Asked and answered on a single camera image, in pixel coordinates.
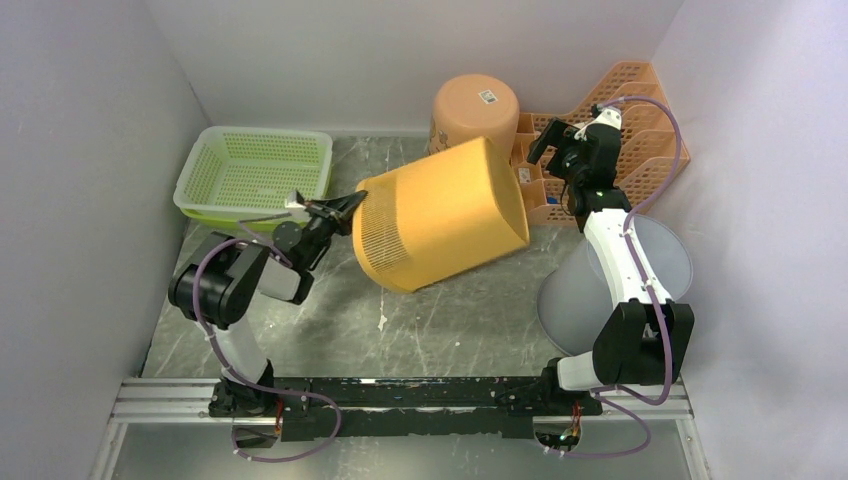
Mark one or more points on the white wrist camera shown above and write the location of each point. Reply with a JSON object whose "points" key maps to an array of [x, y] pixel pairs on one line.
{"points": [[295, 201], [606, 119]]}

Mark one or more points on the peach capybara plastic bucket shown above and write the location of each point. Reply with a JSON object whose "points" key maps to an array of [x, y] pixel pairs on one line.
{"points": [[470, 106]]}

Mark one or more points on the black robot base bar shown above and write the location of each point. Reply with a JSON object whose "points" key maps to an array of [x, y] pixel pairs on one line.
{"points": [[312, 408]]}

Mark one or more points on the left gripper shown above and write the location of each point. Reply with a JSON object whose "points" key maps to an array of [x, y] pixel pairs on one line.
{"points": [[336, 211]]}

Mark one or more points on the green plastic basin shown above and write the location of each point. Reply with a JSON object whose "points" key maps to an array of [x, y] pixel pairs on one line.
{"points": [[265, 226]]}

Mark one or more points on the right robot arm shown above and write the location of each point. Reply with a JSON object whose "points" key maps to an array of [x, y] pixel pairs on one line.
{"points": [[646, 331]]}

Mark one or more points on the aluminium rail frame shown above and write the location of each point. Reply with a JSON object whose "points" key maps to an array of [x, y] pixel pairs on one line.
{"points": [[160, 429]]}

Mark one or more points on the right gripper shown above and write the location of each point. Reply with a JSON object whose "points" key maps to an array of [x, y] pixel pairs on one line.
{"points": [[550, 137]]}

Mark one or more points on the grey plastic bucket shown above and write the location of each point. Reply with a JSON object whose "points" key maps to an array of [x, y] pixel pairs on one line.
{"points": [[574, 301]]}

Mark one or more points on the white perforated basket tray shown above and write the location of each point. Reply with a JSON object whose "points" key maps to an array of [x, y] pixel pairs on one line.
{"points": [[233, 173]]}

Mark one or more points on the yellow slotted waste basket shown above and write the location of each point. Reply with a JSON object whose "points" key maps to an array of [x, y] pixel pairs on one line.
{"points": [[439, 216]]}

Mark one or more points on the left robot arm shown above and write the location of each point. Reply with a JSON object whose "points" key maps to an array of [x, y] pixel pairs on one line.
{"points": [[216, 285]]}

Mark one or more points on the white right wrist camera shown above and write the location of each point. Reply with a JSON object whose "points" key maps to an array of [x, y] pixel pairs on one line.
{"points": [[606, 119]]}

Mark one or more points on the peach plastic desk organizer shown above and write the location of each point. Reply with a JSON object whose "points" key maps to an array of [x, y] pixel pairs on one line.
{"points": [[645, 160]]}

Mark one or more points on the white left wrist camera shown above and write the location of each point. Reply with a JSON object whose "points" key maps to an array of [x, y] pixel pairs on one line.
{"points": [[295, 201]]}

